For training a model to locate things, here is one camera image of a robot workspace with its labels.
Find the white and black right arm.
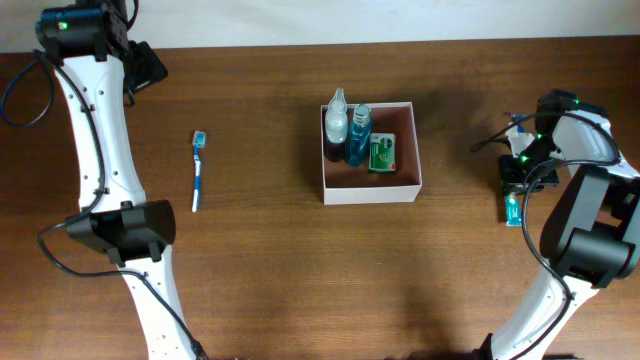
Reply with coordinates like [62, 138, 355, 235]
[472, 90, 639, 360]

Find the red and green toothpaste tube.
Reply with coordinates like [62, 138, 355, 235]
[504, 193, 522, 227]

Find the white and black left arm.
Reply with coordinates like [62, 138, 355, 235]
[36, 1, 207, 359]

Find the blue and white toothbrush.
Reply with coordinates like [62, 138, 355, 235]
[192, 131, 206, 213]

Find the blue disposable razor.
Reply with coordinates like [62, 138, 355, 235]
[505, 112, 527, 133]

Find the clear foam soap pump bottle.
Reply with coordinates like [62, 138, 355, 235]
[324, 88, 348, 162]

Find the green soap bar pack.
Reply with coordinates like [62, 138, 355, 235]
[368, 133, 396, 173]

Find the teal mouthwash bottle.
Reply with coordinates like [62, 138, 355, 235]
[346, 104, 373, 167]

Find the white open cardboard box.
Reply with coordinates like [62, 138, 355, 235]
[322, 102, 422, 205]

